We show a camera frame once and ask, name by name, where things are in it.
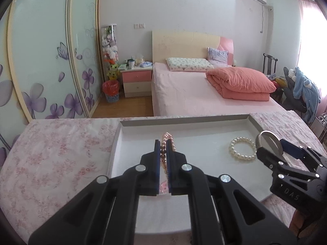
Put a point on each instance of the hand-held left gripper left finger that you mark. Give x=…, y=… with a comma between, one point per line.
x=156, y=163

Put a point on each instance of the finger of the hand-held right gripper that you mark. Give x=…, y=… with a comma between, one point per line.
x=267, y=155
x=291, y=148

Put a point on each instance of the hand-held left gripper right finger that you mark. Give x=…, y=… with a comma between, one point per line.
x=169, y=163

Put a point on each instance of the grey cardboard tray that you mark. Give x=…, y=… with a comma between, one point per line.
x=204, y=143

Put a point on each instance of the person's right forearm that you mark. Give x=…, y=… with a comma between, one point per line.
x=297, y=222

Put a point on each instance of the grey chair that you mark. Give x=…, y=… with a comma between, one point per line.
x=288, y=94

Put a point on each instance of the blue fleece garment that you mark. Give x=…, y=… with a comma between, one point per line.
x=305, y=86

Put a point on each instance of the pink bed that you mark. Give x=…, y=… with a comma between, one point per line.
x=184, y=94

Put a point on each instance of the folded orange quilt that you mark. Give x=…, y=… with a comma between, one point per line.
x=240, y=81

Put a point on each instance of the pink and white nightstand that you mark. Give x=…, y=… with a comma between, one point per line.
x=136, y=81

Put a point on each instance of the dark wooden chair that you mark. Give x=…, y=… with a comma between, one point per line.
x=269, y=63

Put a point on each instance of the pink floral tablecloth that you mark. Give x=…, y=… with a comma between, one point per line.
x=63, y=158

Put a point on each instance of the blue cloth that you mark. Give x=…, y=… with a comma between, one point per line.
x=148, y=64

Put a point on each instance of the floral white pillow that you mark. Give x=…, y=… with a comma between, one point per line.
x=189, y=63

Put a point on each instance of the white cup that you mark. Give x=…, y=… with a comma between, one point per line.
x=131, y=64

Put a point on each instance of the purple pillow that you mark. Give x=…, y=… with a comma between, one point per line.
x=217, y=55

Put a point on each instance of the pink curtain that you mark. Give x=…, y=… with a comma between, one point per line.
x=310, y=30

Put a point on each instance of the cream and pink headboard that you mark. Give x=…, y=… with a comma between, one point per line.
x=178, y=43

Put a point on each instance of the clear tube of plush toys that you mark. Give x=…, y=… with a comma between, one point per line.
x=111, y=51

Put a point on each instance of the air conditioner pipe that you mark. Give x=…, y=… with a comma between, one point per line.
x=261, y=17

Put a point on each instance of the flower print sliding wardrobe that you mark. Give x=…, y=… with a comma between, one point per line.
x=38, y=43

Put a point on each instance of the wall outlet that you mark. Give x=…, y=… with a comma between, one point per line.
x=139, y=25

